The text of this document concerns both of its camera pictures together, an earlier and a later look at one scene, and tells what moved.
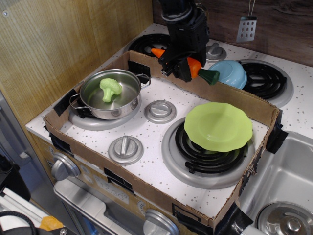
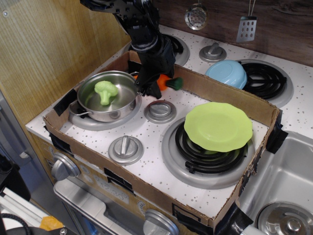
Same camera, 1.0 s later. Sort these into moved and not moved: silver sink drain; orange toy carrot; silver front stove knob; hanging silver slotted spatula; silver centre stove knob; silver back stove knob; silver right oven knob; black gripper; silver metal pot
Moved: black gripper; silver metal pot; orange toy carrot
Not moved: hanging silver slotted spatula; silver front stove knob; silver centre stove knob; silver sink drain; silver back stove knob; silver right oven knob
